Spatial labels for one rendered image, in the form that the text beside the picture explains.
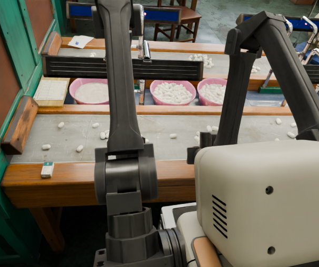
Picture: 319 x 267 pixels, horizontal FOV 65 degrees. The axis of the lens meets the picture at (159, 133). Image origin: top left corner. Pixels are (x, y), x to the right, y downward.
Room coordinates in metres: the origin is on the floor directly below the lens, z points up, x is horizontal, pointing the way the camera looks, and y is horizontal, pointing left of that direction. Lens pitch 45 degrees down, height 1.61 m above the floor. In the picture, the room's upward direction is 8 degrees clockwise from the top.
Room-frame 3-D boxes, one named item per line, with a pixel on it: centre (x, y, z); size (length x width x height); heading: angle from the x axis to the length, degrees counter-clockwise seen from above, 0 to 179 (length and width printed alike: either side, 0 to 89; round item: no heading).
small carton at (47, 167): (0.55, 0.41, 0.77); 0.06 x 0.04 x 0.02; 11
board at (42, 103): (1.07, 0.60, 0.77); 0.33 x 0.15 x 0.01; 11
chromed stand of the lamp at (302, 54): (1.54, -0.70, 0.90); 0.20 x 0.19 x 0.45; 101
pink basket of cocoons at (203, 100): (1.26, -0.32, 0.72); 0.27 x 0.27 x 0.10
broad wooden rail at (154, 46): (1.77, -0.10, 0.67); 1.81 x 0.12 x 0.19; 101
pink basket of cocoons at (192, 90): (1.20, -0.04, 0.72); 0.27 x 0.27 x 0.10
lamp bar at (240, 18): (1.61, -0.67, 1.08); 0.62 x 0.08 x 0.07; 101
